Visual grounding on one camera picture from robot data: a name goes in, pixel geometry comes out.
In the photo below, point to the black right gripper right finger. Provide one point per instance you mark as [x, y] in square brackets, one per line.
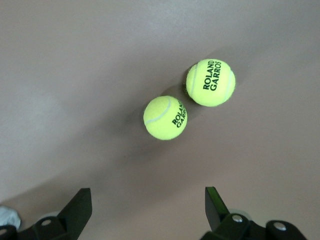
[225, 225]

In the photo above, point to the brown table mat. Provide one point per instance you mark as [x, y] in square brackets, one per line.
[75, 100]

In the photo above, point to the yellow Roland Garros tennis ball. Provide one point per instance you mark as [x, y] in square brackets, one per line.
[162, 120]
[210, 82]

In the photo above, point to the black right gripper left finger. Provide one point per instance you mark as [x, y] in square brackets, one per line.
[72, 217]

